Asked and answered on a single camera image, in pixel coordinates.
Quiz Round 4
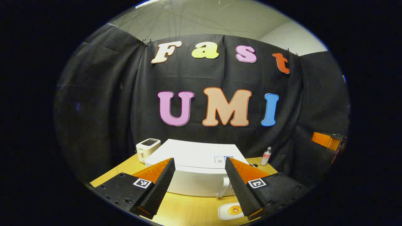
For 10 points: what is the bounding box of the white microwave oven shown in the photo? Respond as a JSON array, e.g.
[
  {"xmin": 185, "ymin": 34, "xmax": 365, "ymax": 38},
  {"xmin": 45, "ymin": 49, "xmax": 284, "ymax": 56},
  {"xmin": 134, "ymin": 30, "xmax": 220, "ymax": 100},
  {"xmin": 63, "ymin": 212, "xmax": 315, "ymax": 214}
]
[{"xmin": 144, "ymin": 139, "xmax": 250, "ymax": 198}]

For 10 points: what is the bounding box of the white toaster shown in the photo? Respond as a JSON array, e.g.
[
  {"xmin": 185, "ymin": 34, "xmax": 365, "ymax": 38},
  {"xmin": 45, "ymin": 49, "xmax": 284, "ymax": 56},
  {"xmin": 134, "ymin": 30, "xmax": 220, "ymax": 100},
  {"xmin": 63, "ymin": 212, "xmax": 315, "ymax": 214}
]
[{"xmin": 136, "ymin": 138, "xmax": 161, "ymax": 164}]

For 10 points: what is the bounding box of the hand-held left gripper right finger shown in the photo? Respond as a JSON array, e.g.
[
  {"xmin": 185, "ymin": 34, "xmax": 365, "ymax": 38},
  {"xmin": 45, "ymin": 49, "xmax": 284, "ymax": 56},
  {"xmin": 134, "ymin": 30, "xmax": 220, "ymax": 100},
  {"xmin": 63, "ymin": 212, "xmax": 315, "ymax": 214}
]
[{"xmin": 225, "ymin": 157, "xmax": 310, "ymax": 221}]

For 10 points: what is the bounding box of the white rectangular plate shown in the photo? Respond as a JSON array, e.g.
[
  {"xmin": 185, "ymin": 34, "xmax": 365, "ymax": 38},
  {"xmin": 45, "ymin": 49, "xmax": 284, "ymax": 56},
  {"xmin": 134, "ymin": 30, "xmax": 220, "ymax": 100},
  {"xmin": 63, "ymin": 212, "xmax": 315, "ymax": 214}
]
[{"xmin": 218, "ymin": 202, "xmax": 245, "ymax": 220}]

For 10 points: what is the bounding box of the small clear bottle pink label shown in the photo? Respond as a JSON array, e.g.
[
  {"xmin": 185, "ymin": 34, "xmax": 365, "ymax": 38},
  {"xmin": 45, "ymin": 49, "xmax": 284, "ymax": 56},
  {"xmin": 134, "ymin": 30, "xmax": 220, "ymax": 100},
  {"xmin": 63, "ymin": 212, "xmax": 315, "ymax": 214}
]
[{"xmin": 260, "ymin": 146, "xmax": 272, "ymax": 166}]

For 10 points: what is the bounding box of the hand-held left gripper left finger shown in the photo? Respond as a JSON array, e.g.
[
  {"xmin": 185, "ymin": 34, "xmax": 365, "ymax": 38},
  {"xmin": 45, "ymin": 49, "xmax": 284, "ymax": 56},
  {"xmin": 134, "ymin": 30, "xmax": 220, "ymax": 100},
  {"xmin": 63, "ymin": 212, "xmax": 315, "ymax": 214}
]
[{"xmin": 90, "ymin": 158, "xmax": 176, "ymax": 220}]

